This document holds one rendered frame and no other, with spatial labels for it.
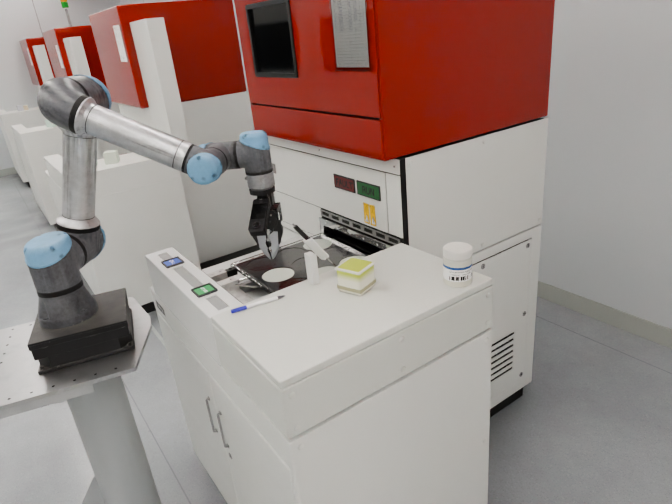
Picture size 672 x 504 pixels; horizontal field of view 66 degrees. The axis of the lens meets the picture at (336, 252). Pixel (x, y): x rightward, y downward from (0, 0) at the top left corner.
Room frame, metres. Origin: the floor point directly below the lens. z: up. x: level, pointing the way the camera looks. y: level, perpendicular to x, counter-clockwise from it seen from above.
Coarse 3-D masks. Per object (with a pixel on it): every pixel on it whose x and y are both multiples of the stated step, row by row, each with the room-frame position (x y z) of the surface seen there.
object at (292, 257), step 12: (288, 252) 1.62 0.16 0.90; (300, 252) 1.61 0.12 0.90; (336, 252) 1.58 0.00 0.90; (348, 252) 1.57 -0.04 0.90; (360, 252) 1.56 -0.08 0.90; (240, 264) 1.56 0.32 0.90; (252, 264) 1.55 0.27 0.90; (264, 264) 1.54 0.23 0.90; (276, 264) 1.53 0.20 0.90; (288, 264) 1.52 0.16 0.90; (300, 264) 1.51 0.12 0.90; (324, 264) 1.49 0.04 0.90; (336, 264) 1.48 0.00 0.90; (252, 276) 1.47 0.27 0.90; (300, 276) 1.42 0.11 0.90; (276, 288) 1.36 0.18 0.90
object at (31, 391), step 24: (144, 312) 1.45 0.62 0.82; (0, 336) 1.39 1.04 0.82; (24, 336) 1.38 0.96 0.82; (144, 336) 1.30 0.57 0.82; (0, 360) 1.26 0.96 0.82; (24, 360) 1.24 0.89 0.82; (96, 360) 1.20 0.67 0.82; (120, 360) 1.19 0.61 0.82; (0, 384) 1.14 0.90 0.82; (24, 384) 1.13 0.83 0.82; (48, 384) 1.12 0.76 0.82; (72, 384) 1.10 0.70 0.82; (0, 408) 1.04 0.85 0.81; (24, 408) 1.07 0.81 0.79
